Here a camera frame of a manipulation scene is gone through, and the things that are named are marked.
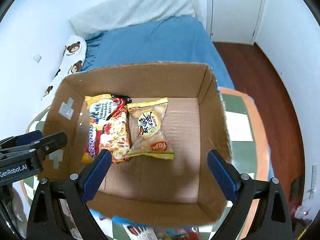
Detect dark red snack packet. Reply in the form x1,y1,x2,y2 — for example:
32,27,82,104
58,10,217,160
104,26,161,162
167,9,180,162
186,226,201,240

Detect large noodle snack bag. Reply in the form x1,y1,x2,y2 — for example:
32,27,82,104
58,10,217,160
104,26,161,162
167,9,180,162
81,94,132,164

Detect black white snack packet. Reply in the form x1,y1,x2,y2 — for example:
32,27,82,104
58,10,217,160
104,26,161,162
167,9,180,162
123,224,158,240

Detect yellow clear biscuit bag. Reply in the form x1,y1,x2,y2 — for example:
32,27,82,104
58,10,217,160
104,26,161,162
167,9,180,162
127,97,174,160

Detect colourful candy bag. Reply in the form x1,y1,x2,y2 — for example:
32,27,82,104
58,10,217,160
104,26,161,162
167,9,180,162
155,228,189,239

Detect green white checkered mat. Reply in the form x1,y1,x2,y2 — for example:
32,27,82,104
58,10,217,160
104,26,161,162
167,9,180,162
14,87,274,239

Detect clutter on floor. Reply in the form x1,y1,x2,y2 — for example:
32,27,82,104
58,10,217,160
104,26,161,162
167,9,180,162
290,204,311,219

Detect bear pattern white pillow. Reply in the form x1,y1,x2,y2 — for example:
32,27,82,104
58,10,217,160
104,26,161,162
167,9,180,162
42,35,87,101

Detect cardboard milk box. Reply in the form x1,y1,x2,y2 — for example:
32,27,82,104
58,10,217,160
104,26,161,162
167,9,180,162
41,62,232,227

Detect blue bed sheet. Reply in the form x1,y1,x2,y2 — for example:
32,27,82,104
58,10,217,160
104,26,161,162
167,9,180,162
82,16,234,89

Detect white door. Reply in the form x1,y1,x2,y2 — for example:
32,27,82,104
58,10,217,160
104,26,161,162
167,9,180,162
207,0,266,45

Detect grey white pillow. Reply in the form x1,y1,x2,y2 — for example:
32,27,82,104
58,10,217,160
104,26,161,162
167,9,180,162
69,0,201,39

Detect black wall socket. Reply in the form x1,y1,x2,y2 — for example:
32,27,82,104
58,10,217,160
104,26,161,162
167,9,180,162
290,174,304,202

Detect white wall power strip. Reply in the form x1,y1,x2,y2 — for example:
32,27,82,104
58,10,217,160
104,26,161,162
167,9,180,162
309,164,317,200

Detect white wall outlet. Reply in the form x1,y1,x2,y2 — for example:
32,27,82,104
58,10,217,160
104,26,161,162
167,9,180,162
34,54,42,63

